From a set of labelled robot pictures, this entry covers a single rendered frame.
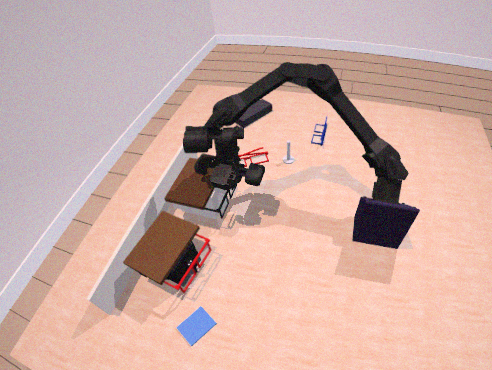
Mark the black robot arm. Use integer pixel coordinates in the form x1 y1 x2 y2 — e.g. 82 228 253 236
183 62 409 205

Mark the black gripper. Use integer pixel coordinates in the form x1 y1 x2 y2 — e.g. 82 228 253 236
194 146 265 186

